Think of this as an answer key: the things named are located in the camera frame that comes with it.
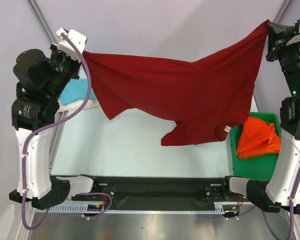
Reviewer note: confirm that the folded white t shirt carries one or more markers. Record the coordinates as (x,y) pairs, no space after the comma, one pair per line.
(76,104)

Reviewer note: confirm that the dark red t shirt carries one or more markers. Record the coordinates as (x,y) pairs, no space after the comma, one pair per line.
(205,98)

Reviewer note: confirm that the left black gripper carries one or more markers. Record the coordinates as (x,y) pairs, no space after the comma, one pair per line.
(55,52)

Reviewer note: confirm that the aluminium corner post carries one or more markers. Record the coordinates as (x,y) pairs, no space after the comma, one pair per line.
(282,10)
(43,23)

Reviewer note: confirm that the left grey cable duct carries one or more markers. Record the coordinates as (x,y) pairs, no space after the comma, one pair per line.
(78,208)

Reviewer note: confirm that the green plastic tray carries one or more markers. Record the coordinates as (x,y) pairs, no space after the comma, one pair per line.
(260,167)

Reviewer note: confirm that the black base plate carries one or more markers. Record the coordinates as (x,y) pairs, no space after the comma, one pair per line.
(163,194)

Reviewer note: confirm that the folded teal t shirt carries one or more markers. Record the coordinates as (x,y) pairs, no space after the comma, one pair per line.
(75,90)

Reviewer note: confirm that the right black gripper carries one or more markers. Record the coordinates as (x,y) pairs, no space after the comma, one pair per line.
(275,40)

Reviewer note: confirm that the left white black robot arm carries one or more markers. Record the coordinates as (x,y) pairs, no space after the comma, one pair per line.
(34,120)

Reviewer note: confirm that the left aluminium corner post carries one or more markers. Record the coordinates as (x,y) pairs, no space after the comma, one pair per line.
(43,23)

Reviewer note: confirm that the orange t shirt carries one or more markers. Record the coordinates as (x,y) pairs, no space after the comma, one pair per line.
(257,139)

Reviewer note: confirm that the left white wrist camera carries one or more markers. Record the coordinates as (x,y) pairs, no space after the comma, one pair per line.
(77,39)

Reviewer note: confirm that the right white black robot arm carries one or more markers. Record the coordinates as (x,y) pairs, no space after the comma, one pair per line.
(282,191)

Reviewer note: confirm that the right aluminium corner post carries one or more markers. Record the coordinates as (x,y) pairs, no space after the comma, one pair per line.
(282,10)

